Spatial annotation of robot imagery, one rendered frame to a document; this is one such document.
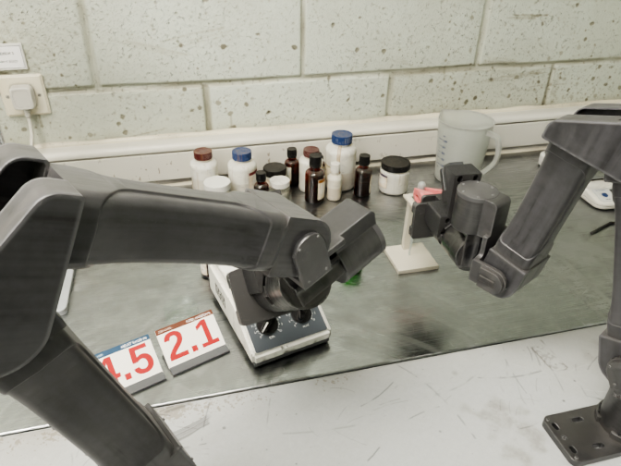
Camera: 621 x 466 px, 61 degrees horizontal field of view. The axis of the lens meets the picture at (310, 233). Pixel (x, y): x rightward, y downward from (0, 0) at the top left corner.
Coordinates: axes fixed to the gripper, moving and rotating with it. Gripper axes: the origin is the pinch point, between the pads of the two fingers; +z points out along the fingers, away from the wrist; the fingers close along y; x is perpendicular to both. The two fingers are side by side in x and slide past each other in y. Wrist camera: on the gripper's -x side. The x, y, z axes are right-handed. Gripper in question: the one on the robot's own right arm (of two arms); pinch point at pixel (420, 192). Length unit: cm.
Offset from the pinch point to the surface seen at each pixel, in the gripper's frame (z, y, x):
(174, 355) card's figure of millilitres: -17.5, 44.3, 13.0
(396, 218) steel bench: 14.5, -2.7, 14.2
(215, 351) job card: -17.0, 38.3, 13.9
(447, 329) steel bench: -19.5, 1.6, 14.4
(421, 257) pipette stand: -1.0, -1.7, 13.5
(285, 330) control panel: -18.4, 28.0, 10.5
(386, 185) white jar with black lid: 25.2, -4.0, 11.8
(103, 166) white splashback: 38, 58, 7
